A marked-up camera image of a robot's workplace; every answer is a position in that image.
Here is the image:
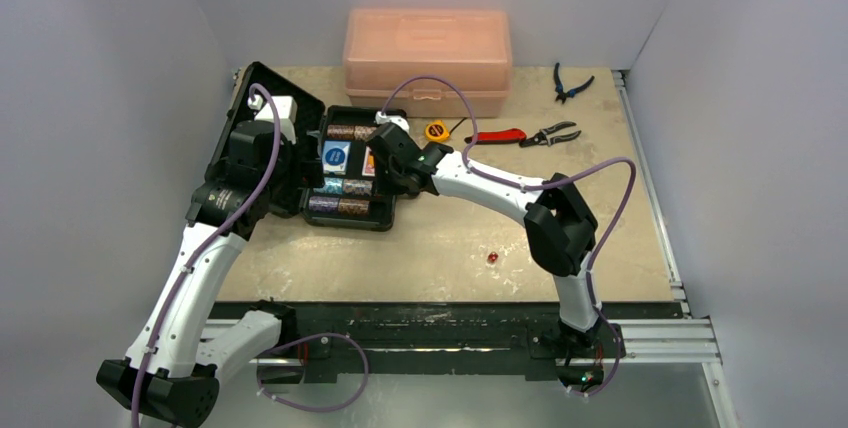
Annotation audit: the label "blue tan chip stack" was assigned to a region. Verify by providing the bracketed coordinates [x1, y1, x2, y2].
[342, 179, 374, 196]

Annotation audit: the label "blue handled pliers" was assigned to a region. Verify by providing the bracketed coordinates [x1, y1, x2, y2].
[553, 62, 596, 106]

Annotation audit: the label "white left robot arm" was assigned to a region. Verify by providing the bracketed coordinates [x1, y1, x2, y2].
[96, 118, 299, 427]

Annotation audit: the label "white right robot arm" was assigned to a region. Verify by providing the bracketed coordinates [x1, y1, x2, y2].
[366, 123, 607, 355]

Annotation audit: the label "brown chip stack in case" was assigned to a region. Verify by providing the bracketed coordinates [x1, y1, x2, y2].
[326, 124, 377, 141]

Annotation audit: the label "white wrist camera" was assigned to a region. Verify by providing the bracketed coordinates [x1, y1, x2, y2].
[247, 94, 298, 144]
[374, 111, 410, 132]

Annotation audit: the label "black poker set case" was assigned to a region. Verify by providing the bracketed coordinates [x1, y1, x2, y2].
[186, 61, 396, 237]

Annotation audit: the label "light blue chip stack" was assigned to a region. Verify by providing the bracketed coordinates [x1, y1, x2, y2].
[314, 177, 344, 195]

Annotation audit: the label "pink plastic toolbox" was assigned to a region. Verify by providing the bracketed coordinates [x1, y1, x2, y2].
[342, 8, 513, 118]

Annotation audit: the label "blue playing card deck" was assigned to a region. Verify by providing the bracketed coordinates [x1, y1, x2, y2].
[321, 140, 352, 175]

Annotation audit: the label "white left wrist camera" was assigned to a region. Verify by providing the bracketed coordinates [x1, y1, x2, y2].
[247, 94, 298, 144]

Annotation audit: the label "yellow tape measure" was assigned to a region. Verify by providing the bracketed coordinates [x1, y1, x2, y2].
[424, 118, 466, 143]

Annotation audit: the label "purple chip stack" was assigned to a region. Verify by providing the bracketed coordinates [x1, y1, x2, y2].
[307, 196, 340, 213]

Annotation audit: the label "black table front rail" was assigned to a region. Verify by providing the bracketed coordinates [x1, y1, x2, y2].
[258, 302, 683, 388]

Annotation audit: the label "blue small blind button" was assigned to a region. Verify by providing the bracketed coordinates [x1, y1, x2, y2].
[323, 142, 350, 166]

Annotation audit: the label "red playing card deck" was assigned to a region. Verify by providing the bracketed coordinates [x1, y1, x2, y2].
[361, 147, 376, 178]

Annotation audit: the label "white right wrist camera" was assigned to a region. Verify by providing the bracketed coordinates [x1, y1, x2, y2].
[374, 111, 410, 132]

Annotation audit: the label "brown black chip stack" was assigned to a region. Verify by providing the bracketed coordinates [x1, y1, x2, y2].
[337, 198, 370, 217]

